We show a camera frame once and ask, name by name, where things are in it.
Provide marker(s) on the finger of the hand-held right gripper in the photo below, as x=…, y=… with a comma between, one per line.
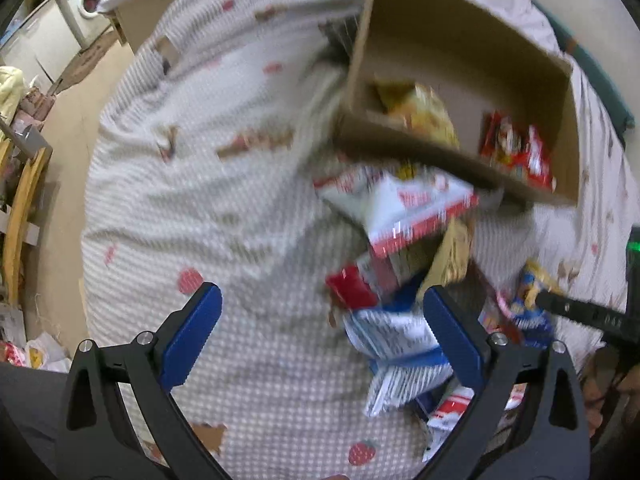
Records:
x=585, y=312

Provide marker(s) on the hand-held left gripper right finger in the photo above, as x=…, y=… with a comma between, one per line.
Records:
x=450, y=335

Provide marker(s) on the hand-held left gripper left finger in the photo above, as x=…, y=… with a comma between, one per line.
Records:
x=192, y=335

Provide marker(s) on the blue and yellow snack packet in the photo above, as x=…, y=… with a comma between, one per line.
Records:
x=530, y=305

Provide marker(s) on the blue and white snack packet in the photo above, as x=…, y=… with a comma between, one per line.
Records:
x=395, y=350

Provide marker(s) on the brown cardboard box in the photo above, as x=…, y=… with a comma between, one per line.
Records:
x=450, y=45

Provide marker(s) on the yellow brown snack packet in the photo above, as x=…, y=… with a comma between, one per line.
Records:
x=452, y=255

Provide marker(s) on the plain red snack packet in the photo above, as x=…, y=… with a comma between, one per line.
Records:
x=352, y=285

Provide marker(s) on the printed bed blanket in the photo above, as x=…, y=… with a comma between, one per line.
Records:
x=215, y=200

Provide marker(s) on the plastic bags on floor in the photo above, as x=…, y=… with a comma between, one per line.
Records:
x=40, y=352

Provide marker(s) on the wooden rack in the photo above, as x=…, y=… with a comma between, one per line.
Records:
x=22, y=200

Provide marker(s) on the brown floor rug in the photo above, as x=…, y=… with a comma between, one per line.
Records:
x=85, y=62

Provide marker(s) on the pale yellow cloth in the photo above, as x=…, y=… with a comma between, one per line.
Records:
x=11, y=91

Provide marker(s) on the white cabinet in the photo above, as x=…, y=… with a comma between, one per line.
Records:
x=40, y=45

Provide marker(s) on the wooden furniture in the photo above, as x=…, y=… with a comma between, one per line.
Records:
x=145, y=7

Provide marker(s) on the white washing machine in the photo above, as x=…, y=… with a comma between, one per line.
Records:
x=85, y=2

